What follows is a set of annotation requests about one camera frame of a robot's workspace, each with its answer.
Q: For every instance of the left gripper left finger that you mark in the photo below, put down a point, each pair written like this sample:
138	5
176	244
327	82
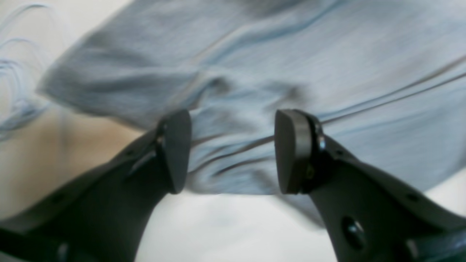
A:
101	215

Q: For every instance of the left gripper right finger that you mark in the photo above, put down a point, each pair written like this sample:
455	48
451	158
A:
370	216

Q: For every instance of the grey t-shirt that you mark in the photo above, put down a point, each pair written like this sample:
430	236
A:
386	78

